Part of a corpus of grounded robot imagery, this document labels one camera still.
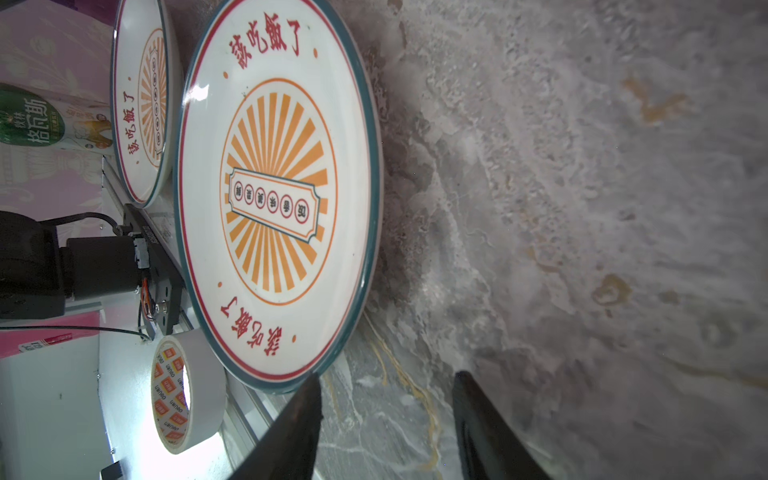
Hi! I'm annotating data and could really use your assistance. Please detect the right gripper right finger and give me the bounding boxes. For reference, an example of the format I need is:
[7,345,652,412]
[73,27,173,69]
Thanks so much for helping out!
[452,371,550,480]

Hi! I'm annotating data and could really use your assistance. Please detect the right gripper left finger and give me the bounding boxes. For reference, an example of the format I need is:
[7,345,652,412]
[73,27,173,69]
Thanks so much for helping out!
[230,374,323,480]

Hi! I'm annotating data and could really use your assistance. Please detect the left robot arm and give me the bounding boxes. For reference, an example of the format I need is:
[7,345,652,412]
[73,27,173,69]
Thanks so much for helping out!
[1,211,141,321]

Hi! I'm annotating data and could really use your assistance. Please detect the clear tape roll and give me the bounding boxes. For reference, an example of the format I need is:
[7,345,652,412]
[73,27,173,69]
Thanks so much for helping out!
[150,330,226,455]

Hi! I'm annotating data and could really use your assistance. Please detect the orange sunburst plate right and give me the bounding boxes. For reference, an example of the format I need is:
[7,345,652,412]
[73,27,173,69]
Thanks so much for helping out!
[175,1,383,393]

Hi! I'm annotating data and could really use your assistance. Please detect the orange sunburst plate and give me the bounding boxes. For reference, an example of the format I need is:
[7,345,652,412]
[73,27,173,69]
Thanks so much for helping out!
[175,1,383,393]
[110,0,184,208]

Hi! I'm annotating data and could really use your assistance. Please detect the orange sunburst plate left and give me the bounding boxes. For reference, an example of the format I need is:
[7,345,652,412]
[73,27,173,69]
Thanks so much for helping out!
[110,0,184,208]

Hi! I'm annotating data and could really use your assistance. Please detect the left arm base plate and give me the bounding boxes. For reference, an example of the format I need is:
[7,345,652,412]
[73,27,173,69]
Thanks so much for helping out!
[123,204,184,340]

